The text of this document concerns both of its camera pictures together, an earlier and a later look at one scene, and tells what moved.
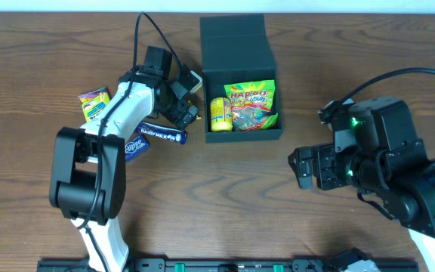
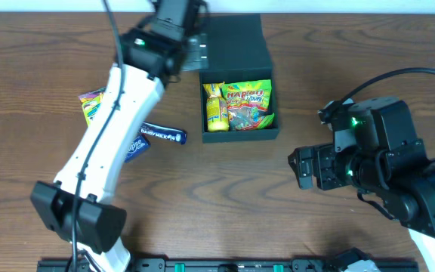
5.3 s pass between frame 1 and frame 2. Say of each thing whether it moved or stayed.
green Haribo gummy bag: stayed
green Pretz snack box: stayed
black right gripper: stayed
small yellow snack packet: moved
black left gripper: moved
